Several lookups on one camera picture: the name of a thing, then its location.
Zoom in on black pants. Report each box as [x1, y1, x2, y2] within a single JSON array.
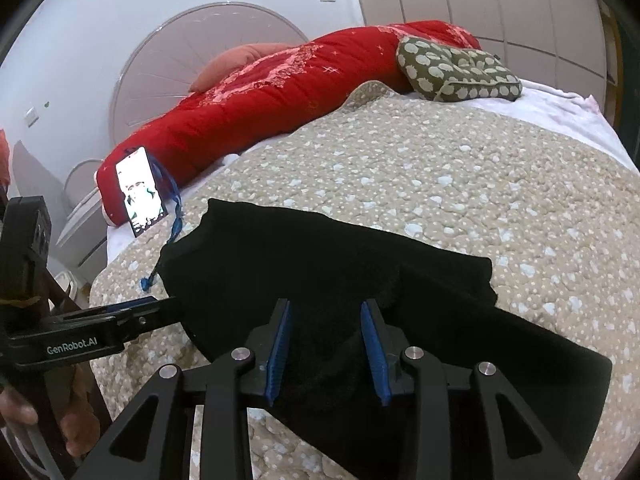
[[160, 200, 612, 479]]

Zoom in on left hand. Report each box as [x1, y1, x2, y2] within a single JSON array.
[[1, 363, 101, 457]]

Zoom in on smartphone with lit screen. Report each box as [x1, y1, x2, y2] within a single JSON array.
[[116, 148, 167, 237]]

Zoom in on beige heart pattern quilt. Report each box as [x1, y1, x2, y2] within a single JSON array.
[[88, 79, 640, 480]]

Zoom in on pink pillow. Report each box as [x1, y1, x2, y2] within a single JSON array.
[[189, 42, 292, 93]]

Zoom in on red floral comforter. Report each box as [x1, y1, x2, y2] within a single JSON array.
[[96, 21, 480, 226]]

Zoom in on green white patterned cushion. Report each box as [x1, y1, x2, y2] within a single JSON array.
[[396, 36, 523, 102]]

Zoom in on white wardrobe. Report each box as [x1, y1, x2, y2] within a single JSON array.
[[359, 0, 620, 122]]

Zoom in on blue lanyard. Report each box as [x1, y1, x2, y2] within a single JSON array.
[[139, 156, 185, 293]]

